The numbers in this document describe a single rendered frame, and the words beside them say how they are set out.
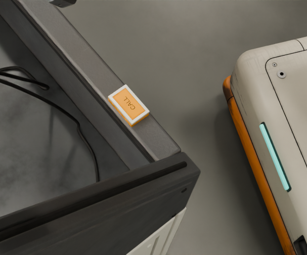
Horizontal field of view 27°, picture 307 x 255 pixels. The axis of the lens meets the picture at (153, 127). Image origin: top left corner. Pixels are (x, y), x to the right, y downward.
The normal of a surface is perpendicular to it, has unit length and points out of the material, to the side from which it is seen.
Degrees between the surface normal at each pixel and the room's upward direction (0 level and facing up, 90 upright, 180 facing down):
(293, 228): 90
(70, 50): 0
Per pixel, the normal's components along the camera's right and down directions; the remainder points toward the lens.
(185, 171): 0.59, -0.67
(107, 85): 0.08, -0.40
